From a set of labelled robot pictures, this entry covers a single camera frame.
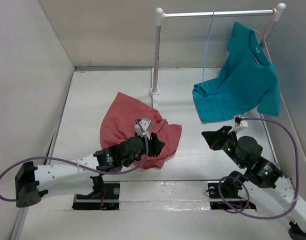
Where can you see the red t shirt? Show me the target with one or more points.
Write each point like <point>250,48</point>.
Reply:
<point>119,121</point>

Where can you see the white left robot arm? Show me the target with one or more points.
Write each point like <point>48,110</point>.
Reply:
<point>82,176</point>

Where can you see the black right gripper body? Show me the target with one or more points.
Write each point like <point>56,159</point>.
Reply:
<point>228,148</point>

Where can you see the teal t shirt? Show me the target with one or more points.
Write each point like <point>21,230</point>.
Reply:
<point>248,80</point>

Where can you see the blue wire hanger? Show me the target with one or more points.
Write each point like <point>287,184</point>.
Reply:
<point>206,47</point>

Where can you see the white metal clothes rack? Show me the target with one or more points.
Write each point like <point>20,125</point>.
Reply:
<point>161,15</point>

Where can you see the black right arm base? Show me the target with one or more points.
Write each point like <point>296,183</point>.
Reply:
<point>230,188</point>

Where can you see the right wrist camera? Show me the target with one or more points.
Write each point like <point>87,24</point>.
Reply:
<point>239,124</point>

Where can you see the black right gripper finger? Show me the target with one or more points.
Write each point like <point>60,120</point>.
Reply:
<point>224,130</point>
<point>214,139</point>

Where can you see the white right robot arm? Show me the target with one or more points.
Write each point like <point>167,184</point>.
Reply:
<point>262,183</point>

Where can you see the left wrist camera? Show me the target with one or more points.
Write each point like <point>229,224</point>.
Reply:
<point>143,127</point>

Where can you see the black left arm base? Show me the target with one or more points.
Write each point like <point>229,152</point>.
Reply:
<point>103,199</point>

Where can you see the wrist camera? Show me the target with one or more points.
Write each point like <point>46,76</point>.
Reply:
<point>239,124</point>
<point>143,127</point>

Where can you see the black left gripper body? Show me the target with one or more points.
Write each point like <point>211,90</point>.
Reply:
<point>126,164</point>

